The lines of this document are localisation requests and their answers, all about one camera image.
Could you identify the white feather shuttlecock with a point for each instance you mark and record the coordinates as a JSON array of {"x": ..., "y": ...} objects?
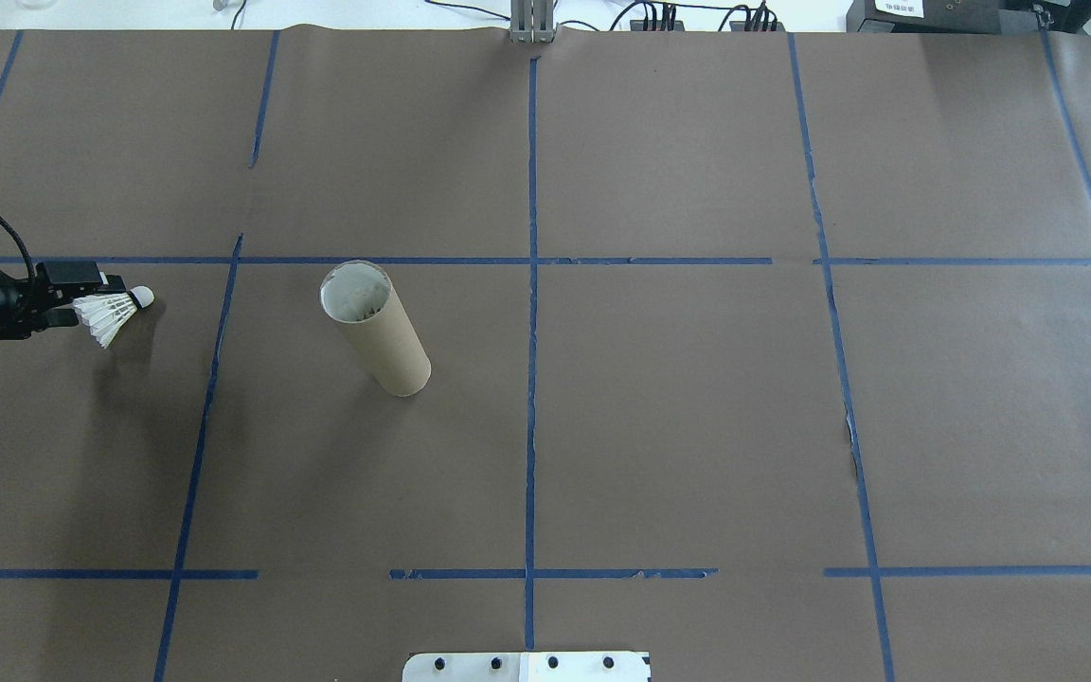
[{"x": 110, "y": 314}]

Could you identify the brown cardboard tube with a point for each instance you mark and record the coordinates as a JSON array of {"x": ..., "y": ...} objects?
[{"x": 384, "y": 332}]

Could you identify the black power strip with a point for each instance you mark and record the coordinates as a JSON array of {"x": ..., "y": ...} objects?
[
  {"x": 659, "y": 21},
  {"x": 756, "y": 21}
]

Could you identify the black box with white label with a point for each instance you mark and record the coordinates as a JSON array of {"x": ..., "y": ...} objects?
[{"x": 924, "y": 19}]

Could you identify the grey metal frame post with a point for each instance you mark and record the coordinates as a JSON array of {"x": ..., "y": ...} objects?
[{"x": 533, "y": 21}]

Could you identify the white arm base mount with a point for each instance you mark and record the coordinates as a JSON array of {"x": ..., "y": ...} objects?
[{"x": 527, "y": 667}]

